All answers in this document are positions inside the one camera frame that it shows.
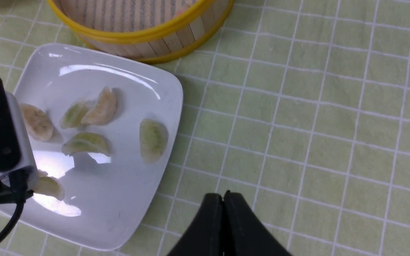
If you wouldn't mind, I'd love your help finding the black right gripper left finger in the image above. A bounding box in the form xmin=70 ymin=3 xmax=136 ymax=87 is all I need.
xmin=168 ymin=193 xmax=224 ymax=256

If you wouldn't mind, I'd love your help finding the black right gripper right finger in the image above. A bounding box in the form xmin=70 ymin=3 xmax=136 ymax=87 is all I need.
xmin=223 ymin=191 xmax=291 ymax=256

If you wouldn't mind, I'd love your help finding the green dumpling steamer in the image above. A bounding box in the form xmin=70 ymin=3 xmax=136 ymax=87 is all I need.
xmin=33 ymin=170 xmax=65 ymax=201

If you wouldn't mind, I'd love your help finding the white dumpling on plate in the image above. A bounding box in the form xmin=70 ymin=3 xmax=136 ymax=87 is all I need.
xmin=20 ymin=103 xmax=54 ymax=142

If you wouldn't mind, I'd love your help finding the small green dumpling on plate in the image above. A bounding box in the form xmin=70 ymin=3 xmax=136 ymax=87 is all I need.
xmin=60 ymin=101 xmax=89 ymax=129

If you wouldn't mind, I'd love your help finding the green dumpling plate centre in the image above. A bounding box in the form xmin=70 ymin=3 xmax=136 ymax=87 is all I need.
xmin=61 ymin=132 xmax=111 ymax=156

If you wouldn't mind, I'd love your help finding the green dumpling plate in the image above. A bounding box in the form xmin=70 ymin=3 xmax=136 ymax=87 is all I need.
xmin=140 ymin=118 xmax=169 ymax=164
xmin=61 ymin=132 xmax=111 ymax=156

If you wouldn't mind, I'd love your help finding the white square plate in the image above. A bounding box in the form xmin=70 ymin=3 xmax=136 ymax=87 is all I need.
xmin=13 ymin=43 xmax=183 ymax=251

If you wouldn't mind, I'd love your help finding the pale upright dumpling on plate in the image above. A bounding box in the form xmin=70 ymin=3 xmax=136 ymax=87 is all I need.
xmin=81 ymin=86 xmax=117 ymax=126

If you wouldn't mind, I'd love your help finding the green dumpling plate right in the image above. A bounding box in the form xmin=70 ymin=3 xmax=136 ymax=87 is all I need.
xmin=140 ymin=118 xmax=169 ymax=164

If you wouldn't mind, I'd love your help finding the bamboo steamer basket yellow rim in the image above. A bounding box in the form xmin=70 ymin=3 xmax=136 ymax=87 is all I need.
xmin=48 ymin=0 xmax=235 ymax=64

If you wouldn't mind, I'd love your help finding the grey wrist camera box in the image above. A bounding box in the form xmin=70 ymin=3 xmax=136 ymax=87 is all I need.
xmin=5 ymin=92 xmax=39 ymax=190

